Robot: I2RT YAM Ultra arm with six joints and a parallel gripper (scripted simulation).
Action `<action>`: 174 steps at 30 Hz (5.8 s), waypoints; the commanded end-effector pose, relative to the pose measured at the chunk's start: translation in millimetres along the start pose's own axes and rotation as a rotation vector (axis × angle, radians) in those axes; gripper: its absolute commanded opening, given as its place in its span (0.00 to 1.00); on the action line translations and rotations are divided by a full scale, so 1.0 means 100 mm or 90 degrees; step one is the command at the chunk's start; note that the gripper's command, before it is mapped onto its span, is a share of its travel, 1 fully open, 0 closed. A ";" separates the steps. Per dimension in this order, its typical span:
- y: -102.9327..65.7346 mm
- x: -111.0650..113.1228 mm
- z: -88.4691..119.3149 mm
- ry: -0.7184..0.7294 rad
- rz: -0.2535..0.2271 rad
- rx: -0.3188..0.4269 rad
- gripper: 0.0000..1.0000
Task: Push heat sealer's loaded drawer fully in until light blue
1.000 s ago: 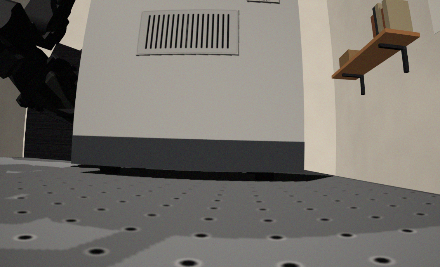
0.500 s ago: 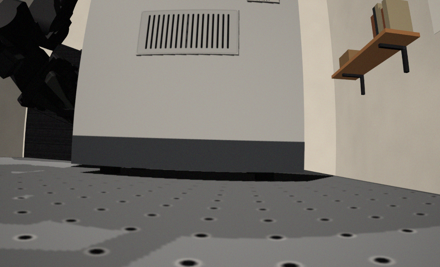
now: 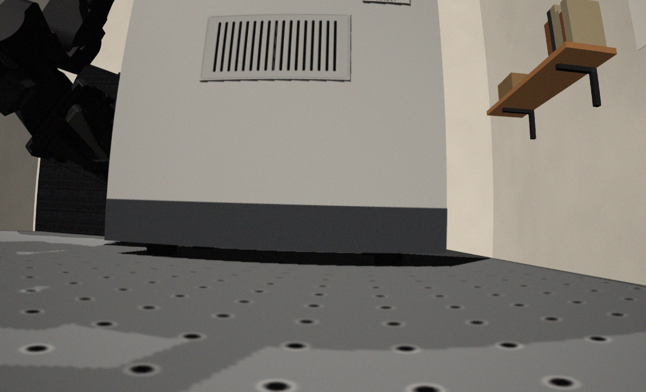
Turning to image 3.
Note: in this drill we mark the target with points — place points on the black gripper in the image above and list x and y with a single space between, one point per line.
76 125

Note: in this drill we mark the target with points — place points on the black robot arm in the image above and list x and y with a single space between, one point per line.
67 35

